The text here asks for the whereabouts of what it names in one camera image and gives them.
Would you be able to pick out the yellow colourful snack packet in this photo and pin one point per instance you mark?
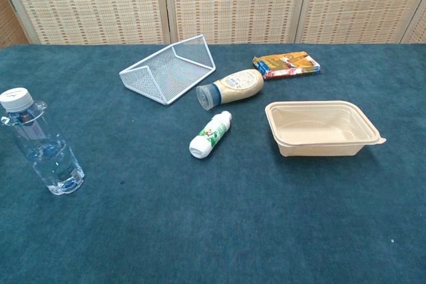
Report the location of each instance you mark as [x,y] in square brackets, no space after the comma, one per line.
[286,64]

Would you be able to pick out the small white green bottle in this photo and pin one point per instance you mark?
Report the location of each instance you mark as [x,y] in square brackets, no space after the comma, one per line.
[209,134]

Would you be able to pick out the beige plastic food container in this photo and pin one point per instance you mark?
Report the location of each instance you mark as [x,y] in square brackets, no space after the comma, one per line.
[316,131]

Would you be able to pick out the transparent plastic water bottle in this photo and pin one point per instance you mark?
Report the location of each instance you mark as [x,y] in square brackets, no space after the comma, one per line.
[50,151]

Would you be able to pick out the teal felt table cloth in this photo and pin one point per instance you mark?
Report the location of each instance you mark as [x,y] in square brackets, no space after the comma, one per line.
[199,214]

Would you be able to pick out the beige sauce squeeze bottle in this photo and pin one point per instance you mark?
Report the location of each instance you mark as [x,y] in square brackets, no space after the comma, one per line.
[239,86]

